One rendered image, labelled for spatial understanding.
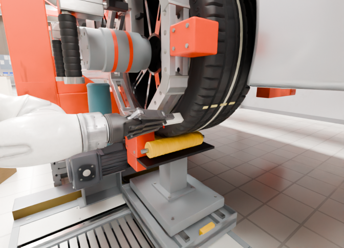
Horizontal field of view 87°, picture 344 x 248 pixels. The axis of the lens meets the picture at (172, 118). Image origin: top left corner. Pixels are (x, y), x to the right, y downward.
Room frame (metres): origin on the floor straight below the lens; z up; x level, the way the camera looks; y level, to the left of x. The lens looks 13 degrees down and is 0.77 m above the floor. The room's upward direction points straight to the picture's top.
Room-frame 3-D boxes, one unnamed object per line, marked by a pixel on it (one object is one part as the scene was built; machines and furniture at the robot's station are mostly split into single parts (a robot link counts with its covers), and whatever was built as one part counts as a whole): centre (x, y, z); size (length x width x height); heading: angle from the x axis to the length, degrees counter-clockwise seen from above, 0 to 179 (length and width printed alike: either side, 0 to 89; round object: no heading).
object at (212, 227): (0.81, -0.01, 0.13); 0.50 x 0.36 x 0.10; 35
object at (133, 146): (0.74, 0.10, 0.48); 0.16 x 0.12 x 0.17; 125
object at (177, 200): (0.81, -0.01, 0.32); 0.40 x 0.30 x 0.28; 35
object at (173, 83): (0.72, 0.13, 0.85); 0.54 x 0.07 x 0.54; 35
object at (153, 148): (0.67, -0.02, 0.51); 0.29 x 0.06 x 0.06; 125
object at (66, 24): (0.44, 0.23, 0.83); 0.04 x 0.04 x 0.16
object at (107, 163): (0.95, 0.35, 0.26); 0.42 x 0.18 x 0.35; 125
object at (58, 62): (0.72, 0.42, 0.83); 0.04 x 0.04 x 0.16
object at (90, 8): (0.46, 0.21, 0.93); 0.09 x 0.05 x 0.05; 125
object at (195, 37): (0.46, -0.05, 0.85); 0.09 x 0.08 x 0.07; 35
